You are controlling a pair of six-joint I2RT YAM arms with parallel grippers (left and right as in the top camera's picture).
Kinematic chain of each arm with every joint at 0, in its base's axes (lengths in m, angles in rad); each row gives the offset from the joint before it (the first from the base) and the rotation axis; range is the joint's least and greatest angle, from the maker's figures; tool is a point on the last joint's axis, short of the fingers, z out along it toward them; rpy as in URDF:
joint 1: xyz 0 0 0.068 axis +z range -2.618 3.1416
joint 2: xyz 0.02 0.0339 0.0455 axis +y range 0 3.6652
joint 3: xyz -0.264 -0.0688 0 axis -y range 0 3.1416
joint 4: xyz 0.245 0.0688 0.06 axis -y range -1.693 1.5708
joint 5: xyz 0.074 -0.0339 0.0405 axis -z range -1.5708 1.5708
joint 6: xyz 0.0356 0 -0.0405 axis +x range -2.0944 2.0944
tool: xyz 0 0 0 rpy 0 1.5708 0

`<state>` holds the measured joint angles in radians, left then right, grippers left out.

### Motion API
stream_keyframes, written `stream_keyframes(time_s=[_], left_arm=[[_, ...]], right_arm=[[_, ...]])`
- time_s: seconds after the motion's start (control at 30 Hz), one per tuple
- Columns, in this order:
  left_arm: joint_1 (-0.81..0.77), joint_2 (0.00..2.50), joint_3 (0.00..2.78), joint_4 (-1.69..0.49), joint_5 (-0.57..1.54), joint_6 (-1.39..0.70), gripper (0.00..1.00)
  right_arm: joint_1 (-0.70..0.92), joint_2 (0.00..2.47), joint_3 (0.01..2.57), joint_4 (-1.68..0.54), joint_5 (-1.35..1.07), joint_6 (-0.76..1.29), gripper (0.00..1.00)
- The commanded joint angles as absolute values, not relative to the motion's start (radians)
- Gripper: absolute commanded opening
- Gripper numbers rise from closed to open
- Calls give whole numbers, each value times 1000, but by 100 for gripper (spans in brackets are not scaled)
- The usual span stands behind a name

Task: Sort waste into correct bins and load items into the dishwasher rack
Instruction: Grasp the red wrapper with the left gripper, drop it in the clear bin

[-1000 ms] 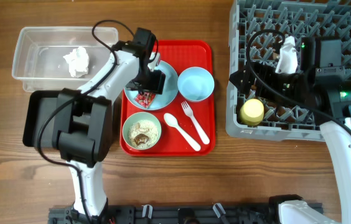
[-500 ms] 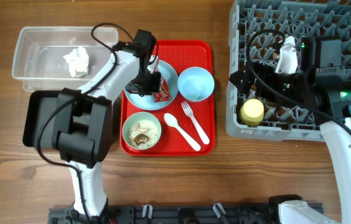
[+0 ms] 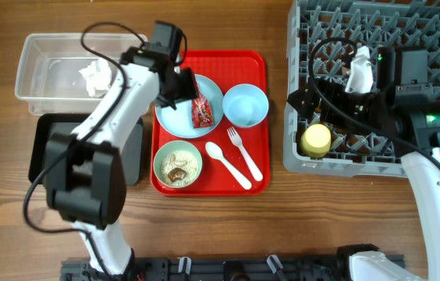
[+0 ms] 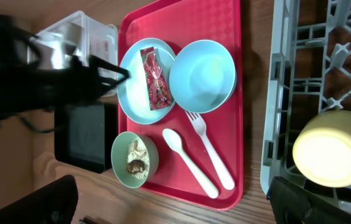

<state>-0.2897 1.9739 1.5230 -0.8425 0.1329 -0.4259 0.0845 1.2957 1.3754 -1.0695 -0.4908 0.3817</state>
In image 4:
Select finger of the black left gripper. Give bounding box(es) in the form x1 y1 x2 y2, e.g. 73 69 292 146
97 77 127 96
90 55 129 79

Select yellow cup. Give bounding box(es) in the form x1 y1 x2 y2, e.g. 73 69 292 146
292 110 351 187

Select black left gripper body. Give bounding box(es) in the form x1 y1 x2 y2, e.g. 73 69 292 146
0 56 101 120

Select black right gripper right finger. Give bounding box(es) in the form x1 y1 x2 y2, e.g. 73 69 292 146
266 176 351 224

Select white plastic spoon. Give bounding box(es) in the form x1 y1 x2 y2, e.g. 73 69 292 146
162 128 219 198

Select grey dishwasher rack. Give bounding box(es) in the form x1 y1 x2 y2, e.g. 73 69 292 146
260 0 351 213

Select light blue plate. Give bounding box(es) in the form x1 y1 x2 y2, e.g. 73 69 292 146
117 38 176 124

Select green bowl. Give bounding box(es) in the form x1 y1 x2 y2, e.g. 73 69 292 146
111 131 159 189

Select red snack wrapper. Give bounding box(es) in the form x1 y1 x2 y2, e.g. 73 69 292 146
140 47 172 111

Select light blue bowl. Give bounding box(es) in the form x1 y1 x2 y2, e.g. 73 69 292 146
169 40 237 113

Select white plastic fork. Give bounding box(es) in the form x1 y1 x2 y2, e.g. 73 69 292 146
185 111 235 190

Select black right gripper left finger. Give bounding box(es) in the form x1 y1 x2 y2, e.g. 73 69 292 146
0 175 78 224

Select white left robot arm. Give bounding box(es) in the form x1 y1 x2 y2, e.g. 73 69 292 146
0 15 130 120

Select clear plastic bin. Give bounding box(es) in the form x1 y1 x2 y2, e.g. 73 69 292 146
27 10 119 97

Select food scraps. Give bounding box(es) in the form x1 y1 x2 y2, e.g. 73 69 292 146
126 138 149 180

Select black tray bin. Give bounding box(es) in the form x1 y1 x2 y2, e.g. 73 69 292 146
54 103 118 174

